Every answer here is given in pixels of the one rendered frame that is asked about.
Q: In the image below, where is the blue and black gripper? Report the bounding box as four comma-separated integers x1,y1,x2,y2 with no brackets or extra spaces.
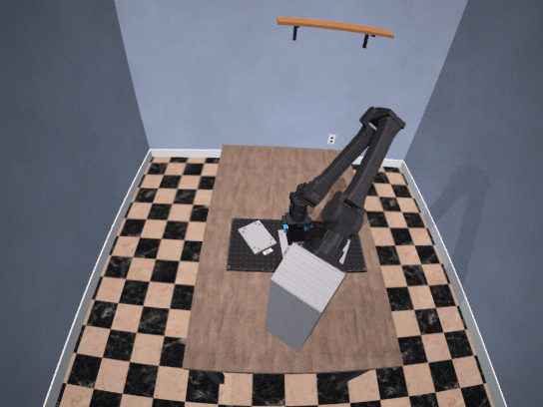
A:
281,210,313,233

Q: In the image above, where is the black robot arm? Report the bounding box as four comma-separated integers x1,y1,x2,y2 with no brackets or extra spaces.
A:
289,107,406,271

